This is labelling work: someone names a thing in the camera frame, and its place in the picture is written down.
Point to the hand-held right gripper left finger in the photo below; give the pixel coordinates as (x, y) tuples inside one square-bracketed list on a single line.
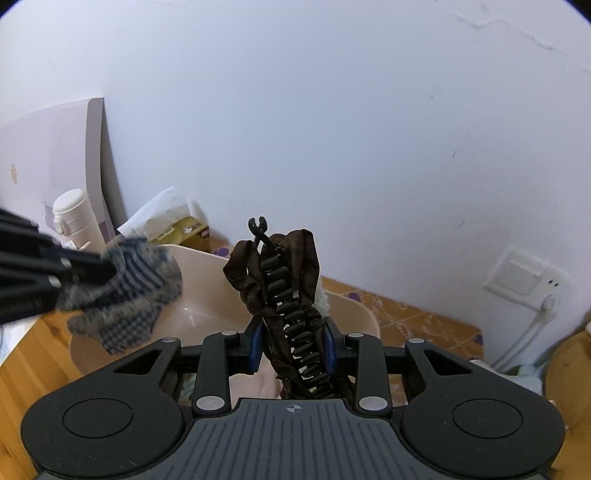
[(256, 349)]

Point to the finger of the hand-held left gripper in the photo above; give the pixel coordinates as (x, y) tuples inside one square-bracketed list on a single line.
[(83, 265)]

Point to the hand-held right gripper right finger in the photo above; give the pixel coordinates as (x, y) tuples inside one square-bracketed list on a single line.
[(328, 349)]

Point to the blue white checkered cloth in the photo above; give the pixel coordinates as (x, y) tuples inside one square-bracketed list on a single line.
[(134, 286)]

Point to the brown fabric black hair clip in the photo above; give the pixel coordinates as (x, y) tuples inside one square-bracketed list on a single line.
[(277, 277)]

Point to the beige plastic storage bin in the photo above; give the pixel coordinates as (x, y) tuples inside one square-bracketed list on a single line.
[(203, 295)]

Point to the white thermos bottle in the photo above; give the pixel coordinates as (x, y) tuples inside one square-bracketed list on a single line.
[(76, 217)]

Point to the brown patterned table mat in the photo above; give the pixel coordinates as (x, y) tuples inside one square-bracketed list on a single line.
[(415, 323)]

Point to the white tissue pack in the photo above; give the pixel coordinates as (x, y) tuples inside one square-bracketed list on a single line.
[(157, 210)]

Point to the yellow green box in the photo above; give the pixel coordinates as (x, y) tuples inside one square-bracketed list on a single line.
[(184, 228)]

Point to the light purple board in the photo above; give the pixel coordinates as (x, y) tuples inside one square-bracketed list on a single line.
[(46, 152)]

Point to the brown plush toy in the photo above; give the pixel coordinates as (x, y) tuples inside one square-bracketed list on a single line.
[(572, 369)]

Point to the white wall switch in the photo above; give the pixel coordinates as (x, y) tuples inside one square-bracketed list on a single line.
[(515, 274)]

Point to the white wall socket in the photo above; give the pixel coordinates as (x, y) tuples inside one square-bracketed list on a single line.
[(556, 281)]

